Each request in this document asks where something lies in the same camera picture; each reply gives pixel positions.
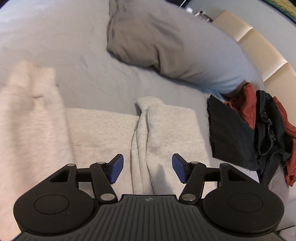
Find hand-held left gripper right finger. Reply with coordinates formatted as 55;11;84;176
172;153;249;205

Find black jeans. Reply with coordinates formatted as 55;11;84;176
254;90;292;186

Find small picture frame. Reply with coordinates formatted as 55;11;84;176
194;10;213;22

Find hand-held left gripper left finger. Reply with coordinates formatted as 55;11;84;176
50;153;124;204

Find black t-shirt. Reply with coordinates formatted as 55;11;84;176
206;94;259;171

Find beige padded headboard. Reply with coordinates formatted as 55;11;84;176
211;9;296;86

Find white sweatshirt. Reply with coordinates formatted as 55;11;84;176
0;60;212;232

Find rust red garment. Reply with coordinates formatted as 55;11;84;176
223;82;296;188

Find grey pillow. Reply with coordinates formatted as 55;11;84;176
106;0;264;95

